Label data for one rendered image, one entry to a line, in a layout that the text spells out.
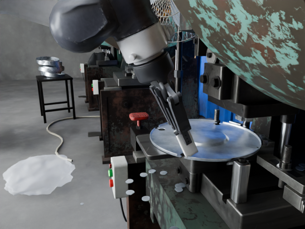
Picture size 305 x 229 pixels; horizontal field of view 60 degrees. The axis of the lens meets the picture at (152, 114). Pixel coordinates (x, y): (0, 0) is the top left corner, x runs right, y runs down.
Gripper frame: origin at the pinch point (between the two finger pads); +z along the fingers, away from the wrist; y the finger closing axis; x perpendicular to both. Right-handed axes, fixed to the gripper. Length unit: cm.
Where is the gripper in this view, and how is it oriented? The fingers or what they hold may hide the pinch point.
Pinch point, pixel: (186, 141)
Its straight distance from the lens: 59.1
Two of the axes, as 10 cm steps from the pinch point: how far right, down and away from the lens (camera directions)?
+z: 4.0, 8.3, 3.8
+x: 8.7, -4.8, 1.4
